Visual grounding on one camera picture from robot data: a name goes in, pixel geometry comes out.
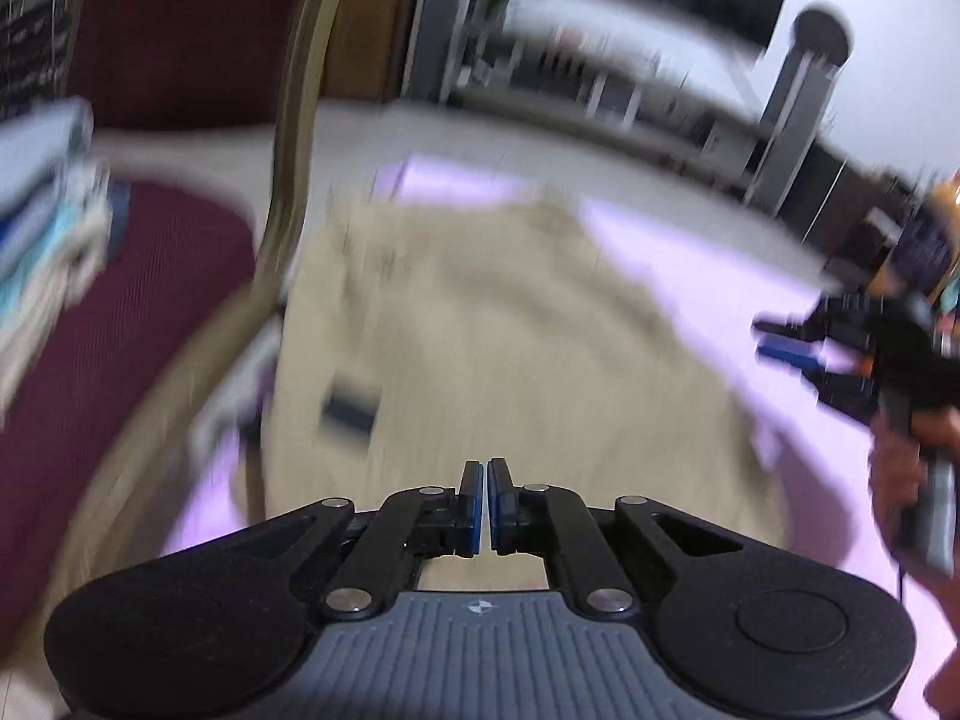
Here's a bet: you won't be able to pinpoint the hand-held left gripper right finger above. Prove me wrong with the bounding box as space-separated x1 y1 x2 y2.
487 457 751 622

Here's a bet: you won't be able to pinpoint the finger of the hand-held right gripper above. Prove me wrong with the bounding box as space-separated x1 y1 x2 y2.
756 339 826 374
752 311 830 342

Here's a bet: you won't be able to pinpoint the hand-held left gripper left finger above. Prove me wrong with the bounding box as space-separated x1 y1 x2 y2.
161 459 485 622

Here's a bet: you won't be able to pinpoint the khaki pants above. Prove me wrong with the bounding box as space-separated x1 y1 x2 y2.
266 193 790 593

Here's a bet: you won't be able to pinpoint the person's right hand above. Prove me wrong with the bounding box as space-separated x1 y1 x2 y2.
868 403 960 578

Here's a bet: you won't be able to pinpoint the orange juice bottle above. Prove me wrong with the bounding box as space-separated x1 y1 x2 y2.
870 172 960 316

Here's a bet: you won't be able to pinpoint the pink blanket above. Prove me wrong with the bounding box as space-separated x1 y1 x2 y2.
161 154 960 720

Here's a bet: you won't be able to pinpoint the grey tall speaker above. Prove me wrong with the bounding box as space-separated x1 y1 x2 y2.
405 0 485 110
744 6 856 220

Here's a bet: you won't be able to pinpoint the metal media shelf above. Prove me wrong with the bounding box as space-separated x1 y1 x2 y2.
450 0 758 166

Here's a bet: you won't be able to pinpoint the wooden cabinet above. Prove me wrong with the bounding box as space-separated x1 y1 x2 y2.
326 0 422 103

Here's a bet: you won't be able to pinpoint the stack of folded cloths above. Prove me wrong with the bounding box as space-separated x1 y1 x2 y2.
0 97 115 410

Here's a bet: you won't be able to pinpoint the maroon chair with gold frame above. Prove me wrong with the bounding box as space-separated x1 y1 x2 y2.
0 0 362 661

